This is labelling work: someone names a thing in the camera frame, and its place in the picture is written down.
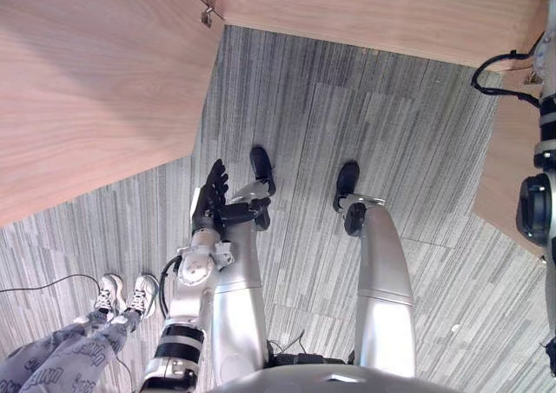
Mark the person's left leg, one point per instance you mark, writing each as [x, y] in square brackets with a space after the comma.
[39, 358]

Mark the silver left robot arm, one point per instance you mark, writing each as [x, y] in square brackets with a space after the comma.
[184, 306]

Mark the person's white shoe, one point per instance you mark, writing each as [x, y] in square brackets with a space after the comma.
[144, 295]
[108, 293]

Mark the silver right robot leg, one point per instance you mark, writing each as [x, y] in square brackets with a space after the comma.
[382, 280]

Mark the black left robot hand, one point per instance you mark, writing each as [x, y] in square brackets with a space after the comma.
[208, 206]

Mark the silver robot leg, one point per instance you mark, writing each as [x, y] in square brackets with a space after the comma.
[236, 306]
[382, 280]

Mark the dark robot foot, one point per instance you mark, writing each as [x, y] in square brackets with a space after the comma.
[347, 182]
[262, 167]

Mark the silver left robot leg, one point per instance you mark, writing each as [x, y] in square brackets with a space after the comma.
[236, 306]

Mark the wooden cabinet door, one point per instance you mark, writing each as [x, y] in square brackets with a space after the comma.
[87, 84]

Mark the wooden side panel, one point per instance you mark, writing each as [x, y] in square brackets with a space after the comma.
[499, 158]

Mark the person's left white shoe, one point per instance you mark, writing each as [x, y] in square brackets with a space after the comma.
[108, 293]

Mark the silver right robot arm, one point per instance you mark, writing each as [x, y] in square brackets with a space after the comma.
[545, 149]

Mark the dark right robot foot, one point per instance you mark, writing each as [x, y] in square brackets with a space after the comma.
[347, 182]

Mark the wooden office cabinet body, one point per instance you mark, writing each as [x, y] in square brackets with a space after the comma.
[369, 10]

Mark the person's leg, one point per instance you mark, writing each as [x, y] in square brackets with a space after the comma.
[39, 358]
[91, 358]

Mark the dark left robot foot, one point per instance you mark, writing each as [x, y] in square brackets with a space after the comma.
[262, 167]

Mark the person's right leg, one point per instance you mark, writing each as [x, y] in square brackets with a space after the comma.
[91, 358]

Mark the person's right white shoe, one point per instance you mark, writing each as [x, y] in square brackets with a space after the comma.
[144, 295]

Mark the silver robot torso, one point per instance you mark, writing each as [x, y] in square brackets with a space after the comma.
[334, 382]

